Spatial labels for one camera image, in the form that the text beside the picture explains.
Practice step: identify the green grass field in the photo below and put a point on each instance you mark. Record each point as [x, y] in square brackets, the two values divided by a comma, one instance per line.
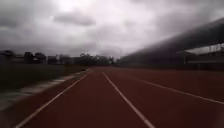
[26, 75]

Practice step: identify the grandstand building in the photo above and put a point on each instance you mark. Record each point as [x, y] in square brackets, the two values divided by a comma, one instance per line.
[180, 51]

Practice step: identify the red running track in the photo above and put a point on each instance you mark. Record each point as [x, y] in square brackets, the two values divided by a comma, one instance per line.
[93, 103]

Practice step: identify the pale stone kerb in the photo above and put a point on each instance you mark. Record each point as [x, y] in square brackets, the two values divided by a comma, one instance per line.
[30, 90]

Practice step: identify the row of trees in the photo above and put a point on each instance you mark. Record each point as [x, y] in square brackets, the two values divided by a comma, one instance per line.
[60, 58]

